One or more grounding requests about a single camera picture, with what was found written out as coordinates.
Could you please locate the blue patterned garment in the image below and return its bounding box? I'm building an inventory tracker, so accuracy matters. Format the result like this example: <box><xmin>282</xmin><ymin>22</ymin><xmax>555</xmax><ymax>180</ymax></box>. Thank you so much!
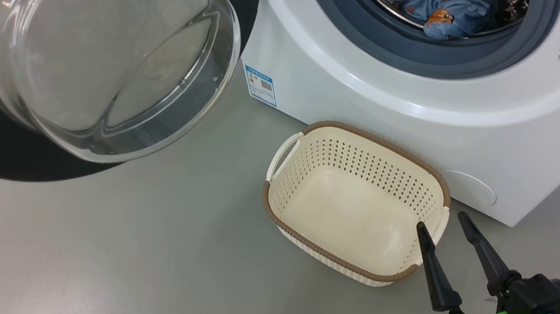
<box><xmin>397</xmin><ymin>0</ymin><xmax>500</xmax><ymax>48</ymax></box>

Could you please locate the cream laundry basket brown rim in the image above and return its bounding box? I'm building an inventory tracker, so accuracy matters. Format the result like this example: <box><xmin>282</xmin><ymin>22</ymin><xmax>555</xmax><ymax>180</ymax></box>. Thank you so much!
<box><xmin>252</xmin><ymin>112</ymin><xmax>461</xmax><ymax>297</ymax></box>

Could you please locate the white front-load washing machine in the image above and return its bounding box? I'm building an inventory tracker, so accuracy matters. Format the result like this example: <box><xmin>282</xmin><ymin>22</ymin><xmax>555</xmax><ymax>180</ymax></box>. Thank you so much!
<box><xmin>221</xmin><ymin>0</ymin><xmax>560</xmax><ymax>234</ymax></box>

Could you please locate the grey rubber door gasket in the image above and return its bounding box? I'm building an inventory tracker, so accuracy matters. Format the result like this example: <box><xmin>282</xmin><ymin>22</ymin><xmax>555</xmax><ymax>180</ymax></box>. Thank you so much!
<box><xmin>288</xmin><ymin>0</ymin><xmax>560</xmax><ymax>95</ymax></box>

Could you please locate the steel washing machine drum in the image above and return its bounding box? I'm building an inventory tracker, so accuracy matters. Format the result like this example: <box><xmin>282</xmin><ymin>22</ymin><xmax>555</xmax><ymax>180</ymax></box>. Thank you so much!
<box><xmin>343</xmin><ymin>0</ymin><xmax>530</xmax><ymax>47</ymax></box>

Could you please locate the round white filter cover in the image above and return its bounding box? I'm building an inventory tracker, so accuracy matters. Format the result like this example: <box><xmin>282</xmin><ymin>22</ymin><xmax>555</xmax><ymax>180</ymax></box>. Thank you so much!
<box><xmin>436</xmin><ymin>169</ymin><xmax>500</xmax><ymax>208</ymax></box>

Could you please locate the blue energy label sticker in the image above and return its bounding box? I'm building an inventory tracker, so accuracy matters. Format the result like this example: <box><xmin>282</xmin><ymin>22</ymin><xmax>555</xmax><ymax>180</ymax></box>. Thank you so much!
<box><xmin>240</xmin><ymin>65</ymin><xmax>282</xmax><ymax>108</ymax></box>

